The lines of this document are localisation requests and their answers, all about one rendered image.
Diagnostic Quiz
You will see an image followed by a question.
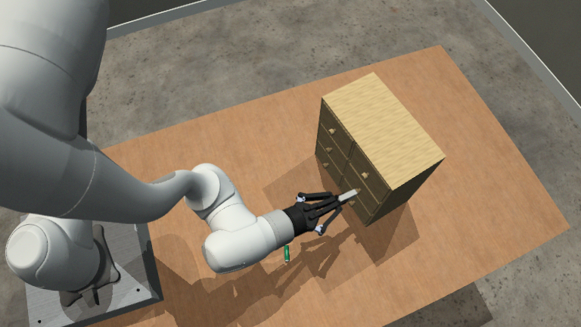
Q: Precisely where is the tall wooden chest of drawers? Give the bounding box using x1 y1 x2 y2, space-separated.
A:
315 72 446 228

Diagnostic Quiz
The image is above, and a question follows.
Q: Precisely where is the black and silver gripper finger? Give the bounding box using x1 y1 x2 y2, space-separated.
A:
309 192 358 236
296 189 356 211

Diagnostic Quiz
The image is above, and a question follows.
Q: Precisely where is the brown wooden drawer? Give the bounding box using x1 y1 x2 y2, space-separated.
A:
320 101 354 158
316 141 343 187
318 123 348 174
350 144 390 203
340 178 371 225
344 163 380 215

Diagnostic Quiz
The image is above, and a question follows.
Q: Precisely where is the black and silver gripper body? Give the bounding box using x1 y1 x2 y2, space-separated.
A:
283 201 319 238

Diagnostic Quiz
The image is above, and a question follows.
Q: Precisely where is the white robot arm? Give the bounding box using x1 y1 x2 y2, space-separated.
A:
0 0 294 308

